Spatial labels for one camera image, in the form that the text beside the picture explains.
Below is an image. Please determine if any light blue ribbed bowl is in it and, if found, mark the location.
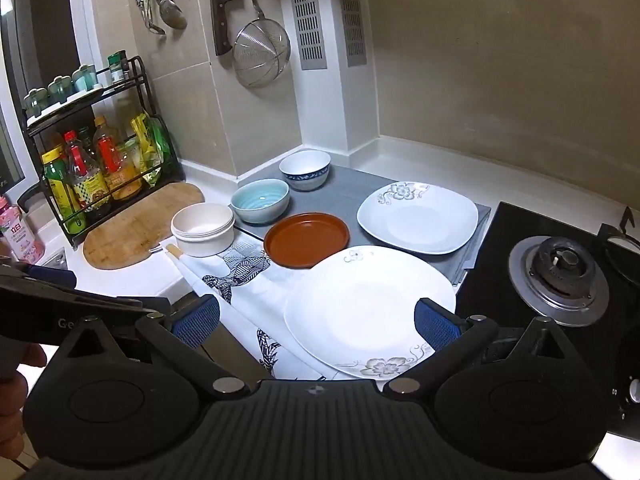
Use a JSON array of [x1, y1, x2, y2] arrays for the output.
[[230, 178, 291, 225]]

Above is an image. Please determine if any black pot support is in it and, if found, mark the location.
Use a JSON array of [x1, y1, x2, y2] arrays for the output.
[[595, 206, 640, 261]]

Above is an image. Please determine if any dark window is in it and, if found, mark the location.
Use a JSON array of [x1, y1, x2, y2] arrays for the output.
[[0, 0, 83, 191]]

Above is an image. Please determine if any grey fabric mat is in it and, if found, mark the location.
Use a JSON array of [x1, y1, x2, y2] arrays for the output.
[[234, 160, 493, 287]]

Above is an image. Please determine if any yellow food packet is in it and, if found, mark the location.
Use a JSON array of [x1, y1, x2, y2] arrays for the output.
[[131, 112, 161, 177]]

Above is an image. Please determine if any green bottle yellow cap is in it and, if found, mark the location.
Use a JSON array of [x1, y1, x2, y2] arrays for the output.
[[41, 149, 87, 233]]

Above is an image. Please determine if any gas burner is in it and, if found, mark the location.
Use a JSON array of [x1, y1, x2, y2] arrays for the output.
[[509, 235, 611, 328]]

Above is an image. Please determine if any red cap sauce bottle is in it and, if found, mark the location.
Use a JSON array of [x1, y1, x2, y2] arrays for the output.
[[64, 131, 110, 211]]

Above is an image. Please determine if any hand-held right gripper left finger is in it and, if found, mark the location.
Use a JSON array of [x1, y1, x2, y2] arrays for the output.
[[49, 294, 253, 395]]

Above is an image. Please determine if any brown round plate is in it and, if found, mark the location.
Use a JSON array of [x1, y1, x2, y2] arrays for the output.
[[263, 212, 351, 271]]

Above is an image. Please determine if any green food packet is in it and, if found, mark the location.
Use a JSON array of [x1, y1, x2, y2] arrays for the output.
[[150, 117, 174, 172]]

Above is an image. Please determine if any person's left hand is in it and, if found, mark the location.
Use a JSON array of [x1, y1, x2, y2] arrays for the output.
[[0, 345, 48, 466]]

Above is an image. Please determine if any metal mesh strainer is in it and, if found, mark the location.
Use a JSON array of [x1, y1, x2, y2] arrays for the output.
[[232, 0, 292, 88]]

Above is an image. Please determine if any white spice jar tray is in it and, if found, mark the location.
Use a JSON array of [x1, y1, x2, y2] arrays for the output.
[[26, 84, 105, 127]]

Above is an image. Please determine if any grey vent grille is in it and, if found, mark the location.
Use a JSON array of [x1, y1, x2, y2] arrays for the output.
[[334, 0, 368, 67], [286, 0, 328, 71]]

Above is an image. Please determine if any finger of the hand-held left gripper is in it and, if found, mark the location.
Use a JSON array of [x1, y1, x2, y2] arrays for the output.
[[0, 260, 77, 292], [0, 280, 173, 320]]

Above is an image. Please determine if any red label oil bottle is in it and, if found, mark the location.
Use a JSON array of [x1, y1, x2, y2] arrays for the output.
[[93, 116, 143, 202]]

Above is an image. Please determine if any green cap spice bottle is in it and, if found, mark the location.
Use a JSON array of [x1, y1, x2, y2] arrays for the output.
[[108, 51, 130, 85]]

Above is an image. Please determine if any wooden cutting board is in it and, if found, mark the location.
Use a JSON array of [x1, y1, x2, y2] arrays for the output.
[[83, 182, 205, 271]]

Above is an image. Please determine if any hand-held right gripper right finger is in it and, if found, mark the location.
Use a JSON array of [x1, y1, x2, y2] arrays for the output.
[[382, 297, 598, 395]]

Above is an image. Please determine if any black glass gas stove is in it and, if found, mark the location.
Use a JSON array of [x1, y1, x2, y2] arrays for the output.
[[452, 201, 640, 441]]

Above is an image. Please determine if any large white floral plate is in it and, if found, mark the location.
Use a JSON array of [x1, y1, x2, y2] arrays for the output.
[[284, 245, 457, 381]]

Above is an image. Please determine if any white printed cloth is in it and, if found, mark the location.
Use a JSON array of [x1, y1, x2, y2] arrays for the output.
[[159, 239, 346, 381]]

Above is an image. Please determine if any pink bottle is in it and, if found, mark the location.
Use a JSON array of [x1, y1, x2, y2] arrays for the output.
[[0, 197, 46, 263]]

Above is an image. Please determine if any small white floral plate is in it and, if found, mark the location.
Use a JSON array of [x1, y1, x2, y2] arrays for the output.
[[356, 181, 479, 256]]

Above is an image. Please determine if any teal spice jar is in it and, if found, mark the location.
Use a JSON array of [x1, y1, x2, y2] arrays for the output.
[[72, 65, 103, 93], [24, 87, 51, 116], [47, 76, 76, 106]]

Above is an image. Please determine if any white rod with beige tip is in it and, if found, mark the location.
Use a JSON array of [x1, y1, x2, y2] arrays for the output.
[[165, 243, 213, 302]]

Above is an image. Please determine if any cleaver with wooden handle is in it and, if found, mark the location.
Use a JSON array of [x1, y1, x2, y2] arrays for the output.
[[210, 0, 236, 57]]

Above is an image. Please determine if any black wire spice rack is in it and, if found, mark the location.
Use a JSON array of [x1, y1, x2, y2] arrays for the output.
[[22, 55, 186, 251]]

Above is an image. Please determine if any white bowl blue pattern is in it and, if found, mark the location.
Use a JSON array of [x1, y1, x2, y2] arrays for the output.
[[279, 149, 332, 192]]

